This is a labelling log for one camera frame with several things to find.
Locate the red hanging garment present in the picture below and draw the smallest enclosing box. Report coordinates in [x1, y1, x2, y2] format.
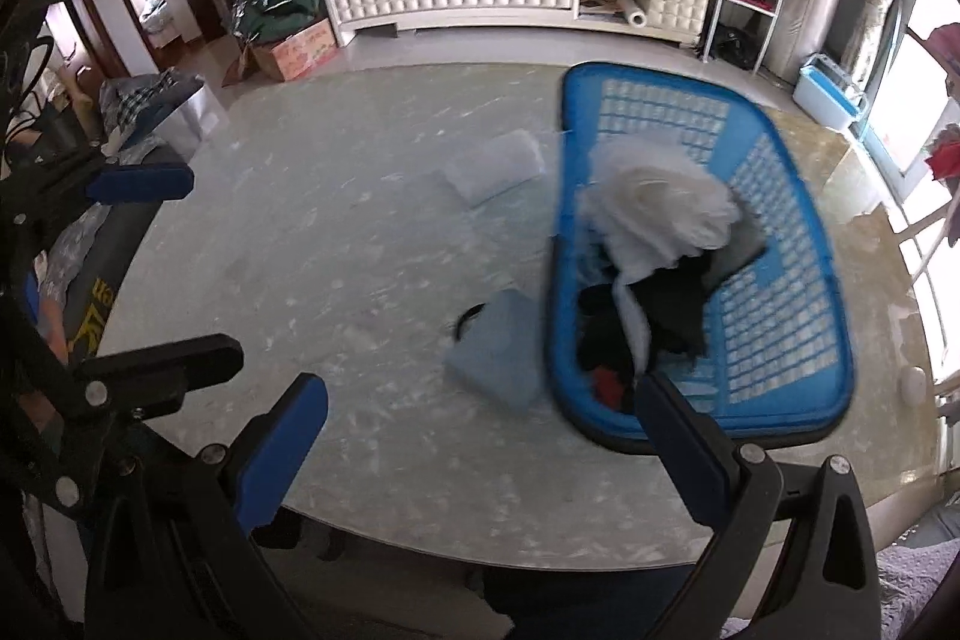
[926, 122, 960, 184]

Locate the blue plastic basket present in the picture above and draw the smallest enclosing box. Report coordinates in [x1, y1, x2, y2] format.
[544, 61, 860, 457]

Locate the dark chair cover yellow print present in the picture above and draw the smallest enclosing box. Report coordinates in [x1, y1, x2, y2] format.
[45, 201, 151, 371]

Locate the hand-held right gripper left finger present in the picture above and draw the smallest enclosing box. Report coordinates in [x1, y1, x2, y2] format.
[84, 373, 331, 640]

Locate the light blue plastic bin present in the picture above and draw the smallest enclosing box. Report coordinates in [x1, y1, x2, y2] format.
[791, 53, 871, 131]

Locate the black cloth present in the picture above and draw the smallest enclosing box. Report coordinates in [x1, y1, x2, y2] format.
[637, 250, 766, 356]

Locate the grey lace cloth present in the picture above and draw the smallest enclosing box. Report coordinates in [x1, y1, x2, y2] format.
[45, 220, 106, 311]

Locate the cardboard box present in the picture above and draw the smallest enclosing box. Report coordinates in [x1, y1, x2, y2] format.
[240, 17, 340, 82]

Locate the plaid cloth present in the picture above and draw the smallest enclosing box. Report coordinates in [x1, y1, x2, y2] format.
[101, 70, 203, 150]

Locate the white paper bag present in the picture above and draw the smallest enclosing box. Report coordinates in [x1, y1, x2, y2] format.
[161, 77, 222, 161]

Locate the white translucent cloth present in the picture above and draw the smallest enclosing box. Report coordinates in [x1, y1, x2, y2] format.
[442, 131, 545, 206]

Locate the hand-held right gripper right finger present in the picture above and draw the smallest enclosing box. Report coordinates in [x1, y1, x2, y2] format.
[636, 372, 880, 640]

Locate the light blue fabric pouch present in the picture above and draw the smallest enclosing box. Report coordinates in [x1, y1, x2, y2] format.
[444, 289, 560, 414]

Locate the black garment with red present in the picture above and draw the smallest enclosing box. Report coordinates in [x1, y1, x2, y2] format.
[574, 284, 646, 412]

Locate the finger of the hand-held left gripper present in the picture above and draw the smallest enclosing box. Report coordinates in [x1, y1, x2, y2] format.
[21, 155, 197, 214]
[63, 335, 245, 420]

